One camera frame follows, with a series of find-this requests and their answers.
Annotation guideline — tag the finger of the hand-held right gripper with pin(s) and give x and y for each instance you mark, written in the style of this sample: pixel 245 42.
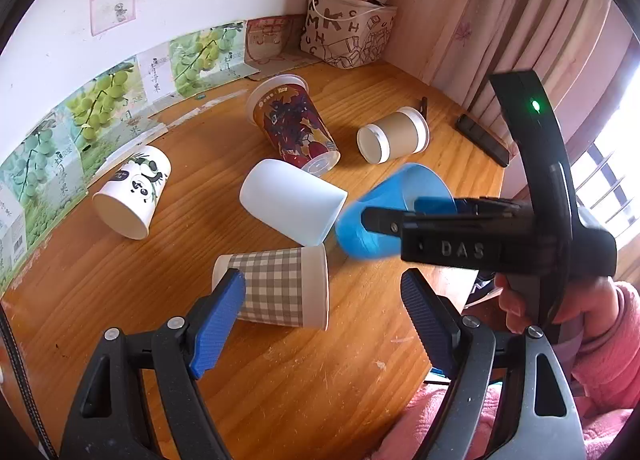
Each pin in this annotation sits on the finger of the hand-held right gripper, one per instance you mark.
pixel 382 221
pixel 435 206

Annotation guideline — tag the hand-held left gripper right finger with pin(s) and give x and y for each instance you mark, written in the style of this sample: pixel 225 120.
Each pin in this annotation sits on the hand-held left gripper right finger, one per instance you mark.
pixel 425 315

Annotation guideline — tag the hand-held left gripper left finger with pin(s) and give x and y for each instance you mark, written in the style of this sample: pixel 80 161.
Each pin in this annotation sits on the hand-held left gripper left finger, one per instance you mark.
pixel 220 325

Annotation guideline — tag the checkered paper cup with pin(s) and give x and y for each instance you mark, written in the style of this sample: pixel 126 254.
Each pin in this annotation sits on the checkered paper cup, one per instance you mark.
pixel 280 285

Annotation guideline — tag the brown paper cup white lid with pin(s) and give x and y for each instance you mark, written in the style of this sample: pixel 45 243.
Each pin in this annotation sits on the brown paper cup white lid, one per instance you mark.
pixel 400 132

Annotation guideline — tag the white frosted plastic cup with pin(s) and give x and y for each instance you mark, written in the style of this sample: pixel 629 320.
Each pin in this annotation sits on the white frosted plastic cup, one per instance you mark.
pixel 290 200

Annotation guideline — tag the red blue printed plastic cup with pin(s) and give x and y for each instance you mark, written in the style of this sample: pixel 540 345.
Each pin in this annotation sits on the red blue printed plastic cup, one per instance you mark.
pixel 292 124

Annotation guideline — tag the panda print paper cup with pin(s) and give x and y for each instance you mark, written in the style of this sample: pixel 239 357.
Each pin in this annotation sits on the panda print paper cup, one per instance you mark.
pixel 135 190

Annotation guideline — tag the person's right hand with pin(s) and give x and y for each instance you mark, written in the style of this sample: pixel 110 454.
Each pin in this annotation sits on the person's right hand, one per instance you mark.
pixel 515 300

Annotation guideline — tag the black remote control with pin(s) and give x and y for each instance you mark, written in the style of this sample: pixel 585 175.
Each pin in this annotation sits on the black remote control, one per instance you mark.
pixel 482 139

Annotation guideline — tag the window grille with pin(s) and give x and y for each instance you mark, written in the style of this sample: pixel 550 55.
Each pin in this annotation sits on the window grille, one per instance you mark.
pixel 607 179

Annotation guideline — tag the letter print storage box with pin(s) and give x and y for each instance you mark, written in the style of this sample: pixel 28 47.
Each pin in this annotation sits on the letter print storage box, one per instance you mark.
pixel 345 34

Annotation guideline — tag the person's pink fleece clothing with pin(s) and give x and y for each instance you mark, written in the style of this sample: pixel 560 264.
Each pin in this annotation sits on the person's pink fleece clothing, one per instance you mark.
pixel 610 435

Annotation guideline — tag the brown cardboard sheet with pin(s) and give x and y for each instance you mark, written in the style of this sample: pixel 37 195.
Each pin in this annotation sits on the brown cardboard sheet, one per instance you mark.
pixel 270 42

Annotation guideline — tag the beige pleated curtain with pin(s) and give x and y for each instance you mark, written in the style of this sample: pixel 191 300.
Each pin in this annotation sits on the beige pleated curtain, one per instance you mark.
pixel 525 4

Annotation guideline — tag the grape print carton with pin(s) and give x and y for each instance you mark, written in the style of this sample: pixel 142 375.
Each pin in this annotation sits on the grape print carton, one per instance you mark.
pixel 30 179
pixel 100 104
pixel 200 57

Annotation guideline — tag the pink framed wall paper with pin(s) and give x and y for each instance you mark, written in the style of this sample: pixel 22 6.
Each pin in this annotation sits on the pink framed wall paper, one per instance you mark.
pixel 112 7

